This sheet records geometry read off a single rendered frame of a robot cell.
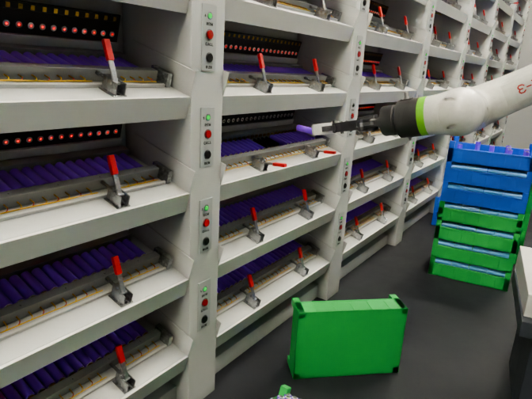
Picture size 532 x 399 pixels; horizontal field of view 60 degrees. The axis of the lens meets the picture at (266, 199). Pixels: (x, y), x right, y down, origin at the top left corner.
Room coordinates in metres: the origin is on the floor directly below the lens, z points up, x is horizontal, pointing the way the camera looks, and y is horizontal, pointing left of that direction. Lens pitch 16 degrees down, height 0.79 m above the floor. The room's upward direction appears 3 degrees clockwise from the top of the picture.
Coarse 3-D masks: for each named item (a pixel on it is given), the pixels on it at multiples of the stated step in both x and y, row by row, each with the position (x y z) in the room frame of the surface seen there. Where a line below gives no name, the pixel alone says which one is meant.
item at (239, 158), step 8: (288, 144) 1.32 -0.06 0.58; (296, 144) 1.35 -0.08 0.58; (304, 144) 1.37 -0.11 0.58; (312, 144) 1.41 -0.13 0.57; (320, 144) 1.46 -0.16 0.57; (248, 152) 1.16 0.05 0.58; (256, 152) 1.18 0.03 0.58; (264, 152) 1.20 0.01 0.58; (272, 152) 1.23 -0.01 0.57; (280, 152) 1.27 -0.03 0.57; (288, 152) 1.30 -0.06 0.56; (304, 152) 1.35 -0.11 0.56; (224, 160) 1.06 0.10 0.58; (232, 160) 1.09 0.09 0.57; (240, 160) 1.12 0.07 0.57; (248, 160) 1.14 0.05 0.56; (232, 168) 1.07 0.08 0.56
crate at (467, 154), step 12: (456, 144) 1.92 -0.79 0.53; (468, 144) 1.91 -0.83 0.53; (456, 156) 1.75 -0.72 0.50; (468, 156) 1.73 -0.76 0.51; (480, 156) 1.71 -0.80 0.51; (492, 156) 1.69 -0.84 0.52; (504, 156) 1.68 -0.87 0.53; (516, 156) 1.66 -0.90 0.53; (504, 168) 1.67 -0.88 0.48; (516, 168) 1.66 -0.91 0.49; (528, 168) 1.64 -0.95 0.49
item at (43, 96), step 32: (0, 0) 0.77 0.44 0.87; (0, 32) 0.78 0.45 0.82; (32, 32) 0.83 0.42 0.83; (64, 32) 0.88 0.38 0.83; (96, 32) 0.93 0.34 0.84; (0, 64) 0.68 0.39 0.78; (32, 64) 0.72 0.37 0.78; (64, 64) 0.77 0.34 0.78; (96, 64) 0.85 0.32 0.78; (128, 64) 0.92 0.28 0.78; (160, 64) 0.94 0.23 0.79; (0, 96) 0.63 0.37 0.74; (32, 96) 0.66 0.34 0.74; (64, 96) 0.70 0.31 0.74; (96, 96) 0.74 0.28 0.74; (128, 96) 0.79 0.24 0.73; (160, 96) 0.85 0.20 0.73; (0, 128) 0.61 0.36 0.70; (32, 128) 0.65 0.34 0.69
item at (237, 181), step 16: (224, 128) 1.25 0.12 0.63; (240, 128) 1.31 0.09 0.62; (336, 144) 1.49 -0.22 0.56; (272, 160) 1.23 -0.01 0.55; (288, 160) 1.26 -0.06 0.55; (304, 160) 1.30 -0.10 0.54; (320, 160) 1.36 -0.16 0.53; (336, 160) 1.47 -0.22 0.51; (224, 176) 1.03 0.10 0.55; (240, 176) 1.06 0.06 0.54; (256, 176) 1.09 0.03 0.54; (272, 176) 1.16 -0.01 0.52; (288, 176) 1.23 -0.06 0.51; (224, 192) 1.00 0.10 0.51; (240, 192) 1.06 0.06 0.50
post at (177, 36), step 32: (192, 0) 0.90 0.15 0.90; (224, 0) 0.98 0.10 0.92; (128, 32) 1.00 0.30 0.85; (160, 32) 0.95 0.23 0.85; (192, 32) 0.90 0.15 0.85; (192, 64) 0.90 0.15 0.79; (192, 96) 0.90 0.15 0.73; (128, 128) 1.01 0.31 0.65; (160, 128) 0.95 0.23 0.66; (192, 128) 0.91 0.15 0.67; (192, 160) 0.91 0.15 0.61; (192, 192) 0.91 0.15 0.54; (160, 224) 0.95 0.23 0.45; (192, 224) 0.91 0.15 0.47; (192, 256) 0.91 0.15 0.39; (192, 288) 0.91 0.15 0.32; (192, 320) 0.91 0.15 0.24; (192, 352) 0.91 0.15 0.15; (192, 384) 0.91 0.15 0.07
